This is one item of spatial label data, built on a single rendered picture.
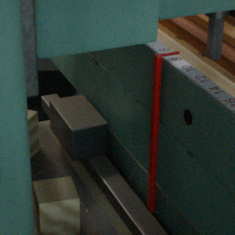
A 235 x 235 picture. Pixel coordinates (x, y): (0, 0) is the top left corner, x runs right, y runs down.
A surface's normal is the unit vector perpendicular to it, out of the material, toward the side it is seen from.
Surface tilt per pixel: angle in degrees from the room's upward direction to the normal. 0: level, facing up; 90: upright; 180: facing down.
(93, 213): 0
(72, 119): 0
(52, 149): 0
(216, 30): 90
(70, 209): 90
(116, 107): 90
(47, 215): 90
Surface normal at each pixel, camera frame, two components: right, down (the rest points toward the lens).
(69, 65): -0.92, 0.18
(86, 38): 0.40, 0.43
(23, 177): 0.62, 0.37
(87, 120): 0.01, -0.88
